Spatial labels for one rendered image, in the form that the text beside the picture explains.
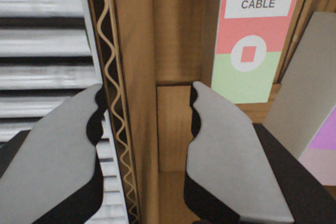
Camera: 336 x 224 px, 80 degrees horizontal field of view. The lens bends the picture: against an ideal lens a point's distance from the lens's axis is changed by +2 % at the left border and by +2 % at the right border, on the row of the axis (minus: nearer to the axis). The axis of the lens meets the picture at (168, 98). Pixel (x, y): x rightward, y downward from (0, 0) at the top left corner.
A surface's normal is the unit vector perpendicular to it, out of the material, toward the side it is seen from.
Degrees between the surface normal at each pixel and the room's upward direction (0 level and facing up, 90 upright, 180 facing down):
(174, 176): 90
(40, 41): 17
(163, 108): 2
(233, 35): 0
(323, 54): 90
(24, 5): 9
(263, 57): 0
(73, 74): 30
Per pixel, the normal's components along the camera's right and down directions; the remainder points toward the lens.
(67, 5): 0.04, 0.65
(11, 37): 0.04, 0.03
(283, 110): -0.99, -0.07
